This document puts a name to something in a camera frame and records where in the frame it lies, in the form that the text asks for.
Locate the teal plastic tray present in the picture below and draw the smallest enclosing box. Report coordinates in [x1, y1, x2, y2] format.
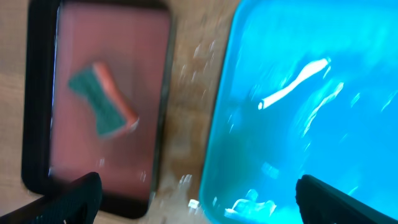
[199, 0, 397, 223]

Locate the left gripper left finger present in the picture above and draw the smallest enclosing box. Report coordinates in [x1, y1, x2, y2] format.
[1, 172, 102, 224]

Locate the black and red tray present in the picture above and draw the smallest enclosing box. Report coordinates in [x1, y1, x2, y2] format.
[21, 0, 175, 219]

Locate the orange and green sponge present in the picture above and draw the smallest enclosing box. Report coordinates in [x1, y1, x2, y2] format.
[68, 62, 139, 138]

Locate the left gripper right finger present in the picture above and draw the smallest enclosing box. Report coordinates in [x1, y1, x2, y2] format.
[295, 175, 397, 224]

